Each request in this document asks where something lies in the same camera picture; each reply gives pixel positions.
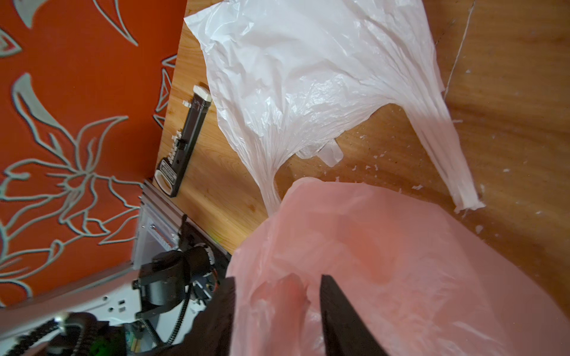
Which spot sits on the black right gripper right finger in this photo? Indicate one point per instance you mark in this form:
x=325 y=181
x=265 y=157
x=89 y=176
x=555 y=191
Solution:
x=344 y=331

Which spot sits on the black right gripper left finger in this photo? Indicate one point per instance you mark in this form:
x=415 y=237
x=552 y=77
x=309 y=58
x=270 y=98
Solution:
x=211 y=331

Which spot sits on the plain pink plastic bag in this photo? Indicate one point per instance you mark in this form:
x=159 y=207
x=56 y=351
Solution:
x=420 y=281

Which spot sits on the white plastic bag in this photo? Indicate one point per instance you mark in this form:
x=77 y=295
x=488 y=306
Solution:
x=288 y=77

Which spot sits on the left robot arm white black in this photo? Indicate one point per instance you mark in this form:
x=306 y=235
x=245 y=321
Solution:
x=112 y=298

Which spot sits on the black plastic bag dispenser strip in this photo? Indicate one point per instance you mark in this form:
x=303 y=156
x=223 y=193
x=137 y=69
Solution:
x=171 y=170

